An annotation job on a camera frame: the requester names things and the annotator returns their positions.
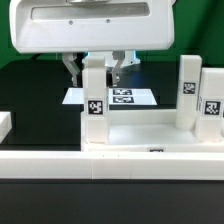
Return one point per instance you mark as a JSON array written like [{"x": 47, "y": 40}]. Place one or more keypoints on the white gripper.
[{"x": 48, "y": 26}]

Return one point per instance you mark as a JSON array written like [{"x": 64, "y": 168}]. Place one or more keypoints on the white desk top tray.
[{"x": 148, "y": 131}]

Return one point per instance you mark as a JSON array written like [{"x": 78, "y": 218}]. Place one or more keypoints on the printed fiducial marker sheet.
[{"x": 117, "y": 96}]

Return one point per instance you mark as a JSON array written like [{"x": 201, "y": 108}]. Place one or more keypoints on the white left obstacle block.
[{"x": 5, "y": 125}]

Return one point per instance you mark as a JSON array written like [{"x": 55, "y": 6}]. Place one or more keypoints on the white front obstacle bar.
[{"x": 81, "y": 165}]

